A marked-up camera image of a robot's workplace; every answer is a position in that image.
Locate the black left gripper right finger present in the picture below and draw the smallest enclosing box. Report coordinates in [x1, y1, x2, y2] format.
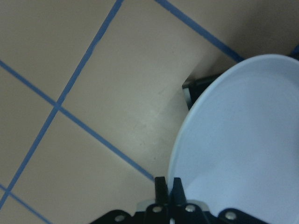
[171, 177, 187, 207]

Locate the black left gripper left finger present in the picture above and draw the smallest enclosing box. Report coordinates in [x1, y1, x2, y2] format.
[154, 177, 169, 206]

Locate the black plate rack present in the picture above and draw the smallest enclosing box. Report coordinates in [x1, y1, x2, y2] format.
[182, 73, 221, 110]

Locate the light blue plate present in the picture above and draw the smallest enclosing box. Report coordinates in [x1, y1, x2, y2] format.
[167, 54, 299, 224]

